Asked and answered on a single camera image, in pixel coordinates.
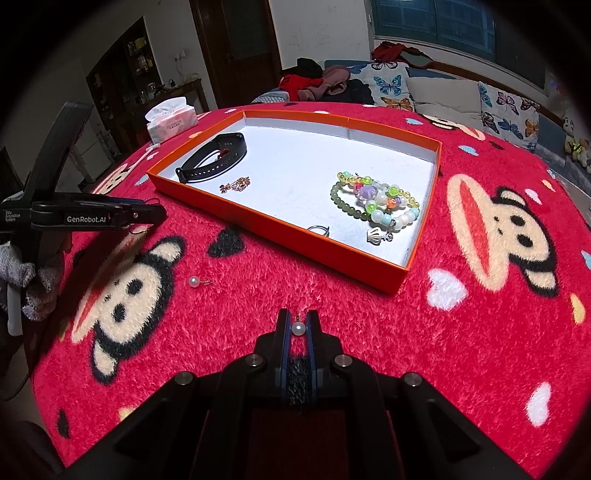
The pile of dark clothes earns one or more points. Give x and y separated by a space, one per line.
351 92

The dark wooden cabinet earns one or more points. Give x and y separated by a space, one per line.
129 69

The red cloth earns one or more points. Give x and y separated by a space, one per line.
392 50

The red monkey printed blanket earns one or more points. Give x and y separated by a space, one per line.
415 346

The white plastic stick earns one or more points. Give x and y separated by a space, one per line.
150 151

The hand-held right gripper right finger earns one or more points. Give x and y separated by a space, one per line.
313 344

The pearl stud earring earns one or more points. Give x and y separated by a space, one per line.
194 280
298 328

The blue framed window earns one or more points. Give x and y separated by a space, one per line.
452 27

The butterfly print pillow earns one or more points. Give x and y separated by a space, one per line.
508 110
388 85

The gold brooch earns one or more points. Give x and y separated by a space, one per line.
238 183

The pink tissue box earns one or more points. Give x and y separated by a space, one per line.
173 124

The red garment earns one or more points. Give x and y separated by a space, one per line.
298 85

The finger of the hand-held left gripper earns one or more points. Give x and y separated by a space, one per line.
122 202
147 216

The large silver hoop earring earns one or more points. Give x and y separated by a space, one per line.
325 230
311 228

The yellow green plush toy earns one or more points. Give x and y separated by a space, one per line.
575 147

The white panda plush toy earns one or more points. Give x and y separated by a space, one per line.
569 127

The black smart wristband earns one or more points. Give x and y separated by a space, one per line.
235 143

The orange cardboard box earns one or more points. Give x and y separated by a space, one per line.
295 184

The small wooden table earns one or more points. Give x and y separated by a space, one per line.
184 90

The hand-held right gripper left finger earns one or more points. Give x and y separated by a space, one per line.
285 344

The beige pillow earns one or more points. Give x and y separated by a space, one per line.
443 101

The dark wooden door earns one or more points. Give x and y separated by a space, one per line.
240 46

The pink brown garment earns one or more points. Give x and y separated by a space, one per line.
332 78

